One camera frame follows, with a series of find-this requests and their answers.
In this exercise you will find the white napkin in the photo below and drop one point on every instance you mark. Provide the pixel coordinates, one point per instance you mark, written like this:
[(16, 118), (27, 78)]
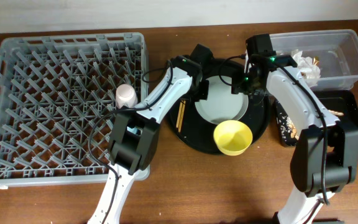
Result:
[(310, 72)]

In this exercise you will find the blue cup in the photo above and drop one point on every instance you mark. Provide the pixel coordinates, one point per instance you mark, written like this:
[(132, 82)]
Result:
[(134, 130)]

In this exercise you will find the pink cup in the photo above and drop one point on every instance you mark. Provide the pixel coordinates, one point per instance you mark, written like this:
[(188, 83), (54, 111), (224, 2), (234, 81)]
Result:
[(126, 96)]

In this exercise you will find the grey dishwasher rack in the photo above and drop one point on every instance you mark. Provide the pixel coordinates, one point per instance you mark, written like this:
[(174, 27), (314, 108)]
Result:
[(52, 90)]

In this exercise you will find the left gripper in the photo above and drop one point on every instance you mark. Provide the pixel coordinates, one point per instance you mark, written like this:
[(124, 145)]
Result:
[(202, 90)]

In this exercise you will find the pale grey plate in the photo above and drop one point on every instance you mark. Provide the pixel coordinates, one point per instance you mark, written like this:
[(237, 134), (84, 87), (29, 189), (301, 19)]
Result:
[(221, 104)]

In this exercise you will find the clear plastic bin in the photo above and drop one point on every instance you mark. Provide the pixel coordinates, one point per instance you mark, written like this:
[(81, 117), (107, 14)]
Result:
[(336, 50)]

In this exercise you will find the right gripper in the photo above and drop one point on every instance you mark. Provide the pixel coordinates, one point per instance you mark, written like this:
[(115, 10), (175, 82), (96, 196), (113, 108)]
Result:
[(238, 84)]

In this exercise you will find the wooden chopstick right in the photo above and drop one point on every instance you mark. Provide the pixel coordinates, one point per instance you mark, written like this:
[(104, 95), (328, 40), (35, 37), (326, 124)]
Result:
[(181, 115)]

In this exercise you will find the gold snack wrapper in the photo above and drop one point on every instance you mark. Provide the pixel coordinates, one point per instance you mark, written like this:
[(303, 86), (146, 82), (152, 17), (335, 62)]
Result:
[(316, 61)]

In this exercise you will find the round black tray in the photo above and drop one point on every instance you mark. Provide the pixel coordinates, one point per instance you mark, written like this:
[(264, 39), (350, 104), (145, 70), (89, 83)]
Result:
[(197, 133)]

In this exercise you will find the wooden chopstick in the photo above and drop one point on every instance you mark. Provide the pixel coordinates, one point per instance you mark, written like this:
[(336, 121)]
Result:
[(177, 117), (181, 115)]

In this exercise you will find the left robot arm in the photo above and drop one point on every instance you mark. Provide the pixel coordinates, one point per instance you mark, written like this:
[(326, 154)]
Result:
[(130, 155)]

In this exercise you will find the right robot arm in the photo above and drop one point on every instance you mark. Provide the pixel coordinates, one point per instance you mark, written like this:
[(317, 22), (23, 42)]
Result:
[(326, 154)]

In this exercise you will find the wooden chopstick left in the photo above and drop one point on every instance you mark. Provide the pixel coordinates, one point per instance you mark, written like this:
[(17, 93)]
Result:
[(177, 117)]

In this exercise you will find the yellow bowl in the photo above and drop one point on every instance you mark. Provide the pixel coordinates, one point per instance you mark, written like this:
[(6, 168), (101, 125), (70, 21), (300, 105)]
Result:
[(232, 137)]

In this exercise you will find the food scraps pile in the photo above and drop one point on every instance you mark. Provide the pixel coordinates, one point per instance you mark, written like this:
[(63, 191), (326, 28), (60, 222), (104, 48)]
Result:
[(291, 129)]

